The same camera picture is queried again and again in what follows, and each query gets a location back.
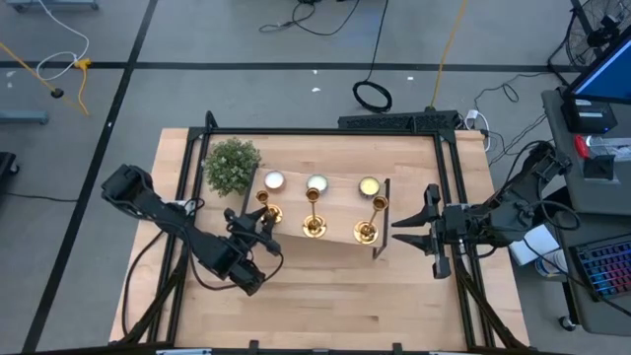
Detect yellow floor cord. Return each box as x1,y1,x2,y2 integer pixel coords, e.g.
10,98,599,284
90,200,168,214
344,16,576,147
0,41,94,118

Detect red handled tool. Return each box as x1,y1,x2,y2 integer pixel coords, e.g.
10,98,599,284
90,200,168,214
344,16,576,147
574,135,592,160

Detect orange patterned candle tin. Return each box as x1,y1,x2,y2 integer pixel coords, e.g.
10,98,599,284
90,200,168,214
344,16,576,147
263,170,287,192

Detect thin black floor cable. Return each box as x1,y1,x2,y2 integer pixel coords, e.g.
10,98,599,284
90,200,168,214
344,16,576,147
0,190,80,204

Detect green potted plant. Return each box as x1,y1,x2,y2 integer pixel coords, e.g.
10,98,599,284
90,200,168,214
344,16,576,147
203,136,264,198

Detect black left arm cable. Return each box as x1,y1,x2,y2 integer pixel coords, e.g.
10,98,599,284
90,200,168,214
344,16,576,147
186,246,286,292

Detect black coiled floor cable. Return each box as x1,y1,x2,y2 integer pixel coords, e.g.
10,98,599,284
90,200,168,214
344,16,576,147
352,0,394,114

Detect white power adapter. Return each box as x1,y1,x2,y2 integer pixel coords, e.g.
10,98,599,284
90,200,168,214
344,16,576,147
464,108,493,153

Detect grey metal stand foot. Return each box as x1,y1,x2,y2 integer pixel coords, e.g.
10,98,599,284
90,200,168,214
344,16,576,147
5,0,101,12
0,108,50,125

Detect white floor cable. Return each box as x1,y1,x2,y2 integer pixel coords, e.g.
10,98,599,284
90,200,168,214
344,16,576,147
35,0,91,83

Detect black arm base cable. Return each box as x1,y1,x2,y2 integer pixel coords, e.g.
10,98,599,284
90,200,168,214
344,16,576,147
120,229,167,341

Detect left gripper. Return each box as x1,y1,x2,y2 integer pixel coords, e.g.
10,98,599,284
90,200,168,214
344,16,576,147
224,206,285,262

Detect black desktop device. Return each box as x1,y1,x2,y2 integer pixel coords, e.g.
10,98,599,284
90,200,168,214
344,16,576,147
560,97,618,135

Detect white blue tape roll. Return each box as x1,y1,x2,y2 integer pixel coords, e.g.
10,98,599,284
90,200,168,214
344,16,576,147
534,248,568,278

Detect monitor with blue screen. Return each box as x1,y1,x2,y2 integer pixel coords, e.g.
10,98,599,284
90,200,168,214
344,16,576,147
563,23,631,106

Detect white paper box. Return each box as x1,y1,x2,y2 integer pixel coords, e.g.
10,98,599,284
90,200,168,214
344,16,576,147
506,222,562,267

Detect black floor fan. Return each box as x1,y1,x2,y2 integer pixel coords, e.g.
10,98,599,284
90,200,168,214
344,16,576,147
545,0,631,88

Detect medium gold candlestick holder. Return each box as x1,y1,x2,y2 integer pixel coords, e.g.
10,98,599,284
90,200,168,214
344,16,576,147
352,194,389,246

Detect clear plastic bag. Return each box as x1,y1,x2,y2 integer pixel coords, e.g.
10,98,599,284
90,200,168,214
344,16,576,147
589,135,631,160

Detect yellow hanging power cord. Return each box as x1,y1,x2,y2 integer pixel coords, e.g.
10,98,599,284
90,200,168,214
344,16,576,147
430,0,468,110

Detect black aluminium rig frame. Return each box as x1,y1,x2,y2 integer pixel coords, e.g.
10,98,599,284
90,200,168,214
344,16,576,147
115,110,531,355

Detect black caster wheel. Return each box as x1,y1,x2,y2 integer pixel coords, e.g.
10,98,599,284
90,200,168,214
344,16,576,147
0,151,21,178

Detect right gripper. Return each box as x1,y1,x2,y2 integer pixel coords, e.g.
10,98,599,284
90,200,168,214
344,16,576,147
392,184,469,280

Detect tall gold candlestick holder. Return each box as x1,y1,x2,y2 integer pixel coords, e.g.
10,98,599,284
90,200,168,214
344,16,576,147
301,185,328,240

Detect grey desk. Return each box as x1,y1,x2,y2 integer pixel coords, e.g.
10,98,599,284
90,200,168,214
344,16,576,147
540,87,631,217

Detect wooden riser shelf black legs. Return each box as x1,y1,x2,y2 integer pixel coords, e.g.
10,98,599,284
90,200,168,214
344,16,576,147
238,166,393,260

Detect grey cart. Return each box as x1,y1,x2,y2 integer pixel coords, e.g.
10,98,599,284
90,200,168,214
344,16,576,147
551,210,631,337

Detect black tangled floor cables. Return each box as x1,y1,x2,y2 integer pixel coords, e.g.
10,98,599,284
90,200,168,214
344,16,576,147
472,72,561,168

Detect short gold candlestick holder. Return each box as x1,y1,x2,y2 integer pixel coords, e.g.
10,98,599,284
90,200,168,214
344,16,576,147
254,189,285,226

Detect yellow wax candle tin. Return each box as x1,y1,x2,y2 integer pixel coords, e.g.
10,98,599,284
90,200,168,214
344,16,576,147
358,176,382,199

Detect backlit keyboard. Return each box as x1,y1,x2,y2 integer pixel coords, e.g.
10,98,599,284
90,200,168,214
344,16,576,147
570,234,631,303

